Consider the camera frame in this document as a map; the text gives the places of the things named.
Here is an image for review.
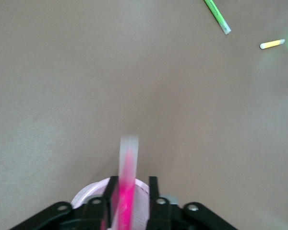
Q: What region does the pink marker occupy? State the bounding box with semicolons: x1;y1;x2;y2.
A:
111;134;140;230

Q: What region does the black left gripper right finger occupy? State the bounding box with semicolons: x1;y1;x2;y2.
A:
148;176;173;230

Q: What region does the yellow marker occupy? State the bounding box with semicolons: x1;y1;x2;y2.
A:
259;39;286;50

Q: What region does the green marker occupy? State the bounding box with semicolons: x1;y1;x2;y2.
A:
203;0;232;35

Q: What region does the translucent pink cup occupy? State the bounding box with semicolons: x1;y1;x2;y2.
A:
71;177;151;230

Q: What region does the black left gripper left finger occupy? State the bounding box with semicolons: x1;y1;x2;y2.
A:
76;176;120;230

